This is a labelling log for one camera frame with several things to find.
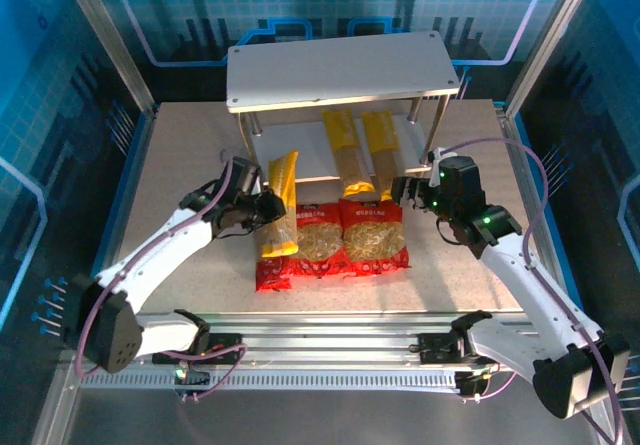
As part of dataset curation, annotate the white two-tier metal shelf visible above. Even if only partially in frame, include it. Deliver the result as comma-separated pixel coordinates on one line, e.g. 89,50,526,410
225,29,461,184

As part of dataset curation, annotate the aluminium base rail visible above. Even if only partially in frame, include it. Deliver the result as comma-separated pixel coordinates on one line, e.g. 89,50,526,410
62,313,601,372

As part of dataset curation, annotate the red spaghetti bag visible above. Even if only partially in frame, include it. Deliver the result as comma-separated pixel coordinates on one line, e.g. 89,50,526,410
254,254,295,293

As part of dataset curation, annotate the aluminium side rail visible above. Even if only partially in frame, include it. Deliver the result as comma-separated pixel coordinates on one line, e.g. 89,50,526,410
492,104,581,326

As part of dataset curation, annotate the grey slotted cable duct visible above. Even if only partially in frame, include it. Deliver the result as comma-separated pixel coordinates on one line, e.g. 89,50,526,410
78,368,460,392

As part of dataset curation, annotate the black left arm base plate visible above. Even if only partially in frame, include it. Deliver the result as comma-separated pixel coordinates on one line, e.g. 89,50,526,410
152,332,242,366

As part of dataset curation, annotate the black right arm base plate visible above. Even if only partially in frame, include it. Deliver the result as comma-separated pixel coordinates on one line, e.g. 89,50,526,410
417,332,501,366

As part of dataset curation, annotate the yellow spaghetti bag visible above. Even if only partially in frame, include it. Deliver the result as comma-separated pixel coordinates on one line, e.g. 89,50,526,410
254,149,300,260
320,107,377,198
360,109,401,202

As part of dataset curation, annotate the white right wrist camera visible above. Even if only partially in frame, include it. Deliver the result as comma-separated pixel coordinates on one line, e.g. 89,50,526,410
426,147,447,186

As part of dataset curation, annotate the black connector module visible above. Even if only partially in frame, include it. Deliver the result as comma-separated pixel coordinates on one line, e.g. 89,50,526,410
172,359,212,402
453,368,490,401

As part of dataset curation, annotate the red macaroni bag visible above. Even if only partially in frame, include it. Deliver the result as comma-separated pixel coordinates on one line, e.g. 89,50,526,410
287,202,351,280
339,198,412,276

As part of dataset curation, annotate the aluminium frame post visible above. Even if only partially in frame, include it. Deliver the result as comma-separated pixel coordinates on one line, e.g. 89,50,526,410
503,0,604,119
54,0,157,119

